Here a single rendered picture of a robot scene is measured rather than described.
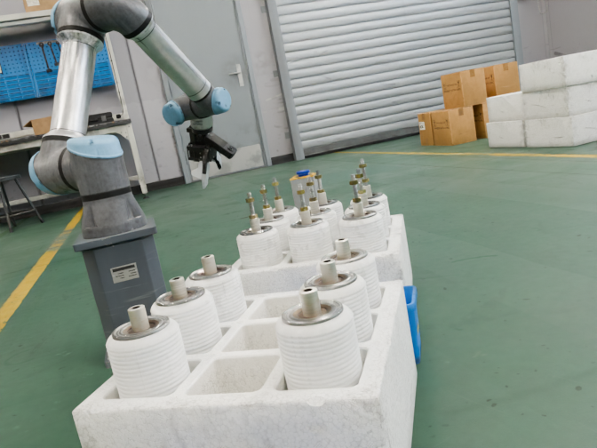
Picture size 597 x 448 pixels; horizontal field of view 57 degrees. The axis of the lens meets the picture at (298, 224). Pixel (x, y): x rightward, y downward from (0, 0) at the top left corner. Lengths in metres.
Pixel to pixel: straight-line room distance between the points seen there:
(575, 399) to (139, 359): 0.63
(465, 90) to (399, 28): 2.22
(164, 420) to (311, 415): 0.18
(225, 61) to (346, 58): 1.40
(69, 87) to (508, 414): 1.22
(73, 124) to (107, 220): 0.29
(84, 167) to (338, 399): 0.90
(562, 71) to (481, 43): 3.92
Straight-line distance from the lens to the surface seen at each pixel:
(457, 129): 4.99
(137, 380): 0.75
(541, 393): 0.98
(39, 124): 5.84
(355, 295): 0.76
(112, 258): 1.35
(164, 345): 0.74
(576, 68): 3.81
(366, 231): 1.17
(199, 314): 0.84
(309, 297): 0.66
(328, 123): 6.58
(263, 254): 1.22
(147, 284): 1.36
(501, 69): 5.29
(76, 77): 1.55
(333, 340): 0.64
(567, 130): 3.80
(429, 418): 0.92
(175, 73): 1.63
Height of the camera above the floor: 0.48
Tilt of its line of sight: 11 degrees down
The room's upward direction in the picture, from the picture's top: 11 degrees counter-clockwise
